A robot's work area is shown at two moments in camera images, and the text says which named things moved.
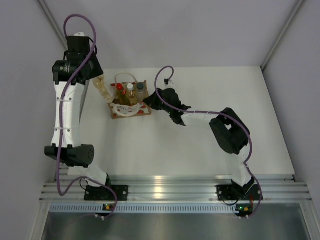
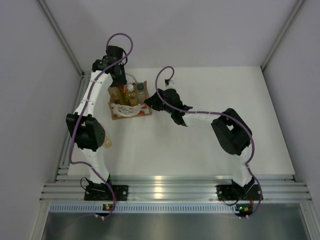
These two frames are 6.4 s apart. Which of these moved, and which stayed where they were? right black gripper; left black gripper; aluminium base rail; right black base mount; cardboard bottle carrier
Moved: left black gripper
Stayed: cardboard bottle carrier; right black gripper; right black base mount; aluminium base rail
